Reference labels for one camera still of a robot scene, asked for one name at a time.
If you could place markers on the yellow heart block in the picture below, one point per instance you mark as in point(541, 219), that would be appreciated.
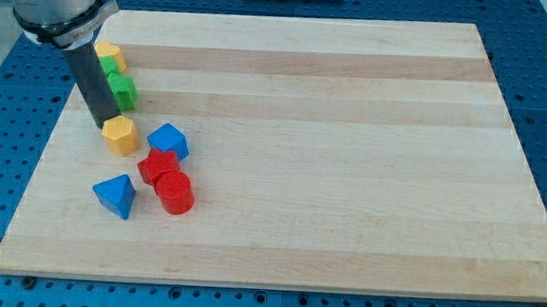
point(106, 49)

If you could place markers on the red star block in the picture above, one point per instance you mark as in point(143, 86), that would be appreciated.
point(156, 164)

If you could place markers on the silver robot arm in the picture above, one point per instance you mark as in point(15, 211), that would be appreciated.
point(66, 24)

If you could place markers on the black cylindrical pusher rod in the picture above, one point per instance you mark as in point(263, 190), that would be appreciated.
point(92, 83)

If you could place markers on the red cylinder block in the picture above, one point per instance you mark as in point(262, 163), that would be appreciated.
point(175, 192)

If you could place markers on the green circle block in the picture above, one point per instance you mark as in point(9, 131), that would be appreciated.
point(109, 66)

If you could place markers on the green star block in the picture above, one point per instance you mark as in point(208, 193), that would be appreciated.
point(124, 91)

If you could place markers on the yellow hexagon block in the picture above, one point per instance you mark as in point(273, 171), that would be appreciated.
point(121, 136)

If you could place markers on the blue cube block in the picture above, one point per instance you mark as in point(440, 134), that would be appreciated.
point(167, 138)

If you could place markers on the wooden board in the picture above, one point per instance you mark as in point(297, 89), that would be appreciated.
point(327, 155)

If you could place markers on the blue triangle block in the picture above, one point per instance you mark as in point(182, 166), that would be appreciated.
point(116, 195)

